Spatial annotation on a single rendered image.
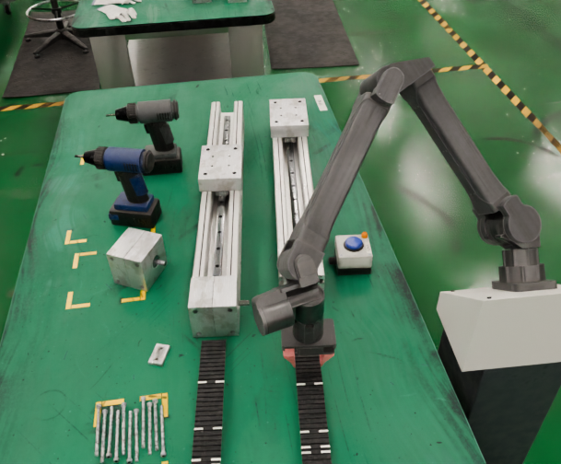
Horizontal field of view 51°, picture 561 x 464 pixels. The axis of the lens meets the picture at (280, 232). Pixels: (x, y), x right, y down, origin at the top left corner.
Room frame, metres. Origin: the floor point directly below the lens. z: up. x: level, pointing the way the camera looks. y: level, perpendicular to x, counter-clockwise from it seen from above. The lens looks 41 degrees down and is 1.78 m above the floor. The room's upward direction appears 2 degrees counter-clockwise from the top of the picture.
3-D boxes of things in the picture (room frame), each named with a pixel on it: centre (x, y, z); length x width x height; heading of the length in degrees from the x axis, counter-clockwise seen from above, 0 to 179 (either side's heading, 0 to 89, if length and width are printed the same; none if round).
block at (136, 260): (1.02, 0.33, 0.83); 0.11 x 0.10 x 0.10; 70
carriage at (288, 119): (1.57, -0.03, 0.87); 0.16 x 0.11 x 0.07; 1
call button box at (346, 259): (1.04, -0.16, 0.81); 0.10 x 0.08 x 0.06; 91
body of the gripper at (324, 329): (0.73, -0.05, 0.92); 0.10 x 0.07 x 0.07; 91
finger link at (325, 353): (0.73, -0.06, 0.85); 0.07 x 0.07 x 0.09; 1
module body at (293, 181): (1.32, -0.04, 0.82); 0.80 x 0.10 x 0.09; 1
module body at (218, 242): (1.31, 0.15, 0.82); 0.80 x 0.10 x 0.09; 1
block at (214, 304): (0.87, 0.13, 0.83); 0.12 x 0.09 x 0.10; 91
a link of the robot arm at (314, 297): (0.73, -0.04, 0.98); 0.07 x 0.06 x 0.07; 113
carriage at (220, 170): (1.31, 0.15, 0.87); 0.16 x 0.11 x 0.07; 1
